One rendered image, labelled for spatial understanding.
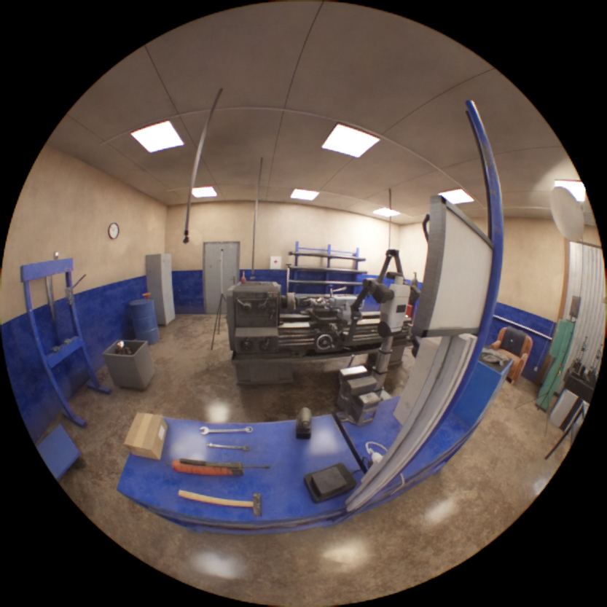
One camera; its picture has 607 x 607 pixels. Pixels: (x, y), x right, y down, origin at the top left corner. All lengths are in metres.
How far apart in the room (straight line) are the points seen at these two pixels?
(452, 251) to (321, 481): 0.73
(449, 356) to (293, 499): 0.72
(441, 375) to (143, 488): 1.06
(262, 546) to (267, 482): 0.92
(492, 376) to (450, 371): 0.90
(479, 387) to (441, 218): 1.11
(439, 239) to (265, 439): 0.96
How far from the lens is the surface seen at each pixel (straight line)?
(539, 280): 5.04
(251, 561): 1.69
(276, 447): 0.94
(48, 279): 2.79
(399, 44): 1.90
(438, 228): 0.23
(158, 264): 5.02
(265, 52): 1.95
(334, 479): 0.75
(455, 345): 0.31
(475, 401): 1.29
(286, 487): 0.85
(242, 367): 2.52
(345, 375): 1.02
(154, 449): 0.98
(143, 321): 4.14
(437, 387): 0.34
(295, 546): 1.67
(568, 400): 4.13
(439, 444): 1.16
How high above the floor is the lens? 1.66
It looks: 14 degrees down
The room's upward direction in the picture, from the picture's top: 3 degrees clockwise
